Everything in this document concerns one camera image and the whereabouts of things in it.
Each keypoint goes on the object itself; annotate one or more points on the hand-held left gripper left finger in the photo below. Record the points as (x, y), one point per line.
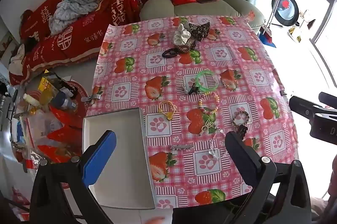
(101, 154)

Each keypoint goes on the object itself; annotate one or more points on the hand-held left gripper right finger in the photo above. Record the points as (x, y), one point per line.
(241, 155)

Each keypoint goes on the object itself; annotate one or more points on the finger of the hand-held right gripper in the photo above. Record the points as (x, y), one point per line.
(327, 97)
(300, 106)

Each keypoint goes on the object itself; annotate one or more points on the white shallow box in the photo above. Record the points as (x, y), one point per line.
(118, 139)

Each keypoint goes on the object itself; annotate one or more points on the black knitted hair clip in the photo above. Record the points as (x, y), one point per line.
(242, 130)

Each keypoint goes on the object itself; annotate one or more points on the gold sunburst hair clip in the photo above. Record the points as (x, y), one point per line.
(204, 129)

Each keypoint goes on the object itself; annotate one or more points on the black tablecloth clip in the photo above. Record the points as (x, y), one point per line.
(283, 93)

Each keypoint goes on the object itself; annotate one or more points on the clutter of bottles and bags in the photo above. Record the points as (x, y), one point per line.
(65, 129)

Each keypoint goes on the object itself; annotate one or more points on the metal tablecloth clamp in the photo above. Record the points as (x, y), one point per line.
(93, 97)

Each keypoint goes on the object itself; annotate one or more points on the silver hair clip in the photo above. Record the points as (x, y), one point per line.
(181, 147)

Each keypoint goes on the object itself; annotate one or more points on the red and blue mop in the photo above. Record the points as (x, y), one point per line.
(266, 35)

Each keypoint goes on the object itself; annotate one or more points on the black hair claw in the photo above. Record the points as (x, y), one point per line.
(193, 88)

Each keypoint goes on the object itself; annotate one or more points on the yellow packet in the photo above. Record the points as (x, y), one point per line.
(46, 84)

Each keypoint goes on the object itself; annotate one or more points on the round black plate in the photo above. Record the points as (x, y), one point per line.
(285, 6)

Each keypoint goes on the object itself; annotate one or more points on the pink strawberry printed tablecloth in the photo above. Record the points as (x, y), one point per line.
(168, 68)

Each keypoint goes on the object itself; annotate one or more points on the leopard print scrunchie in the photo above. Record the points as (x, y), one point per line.
(198, 30)

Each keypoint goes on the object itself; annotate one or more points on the white scrunchie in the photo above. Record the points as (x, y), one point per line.
(181, 35)

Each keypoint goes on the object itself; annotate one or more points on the black phone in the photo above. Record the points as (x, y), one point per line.
(207, 0)

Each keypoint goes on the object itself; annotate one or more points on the grey crumpled cloth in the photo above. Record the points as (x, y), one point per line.
(73, 5)

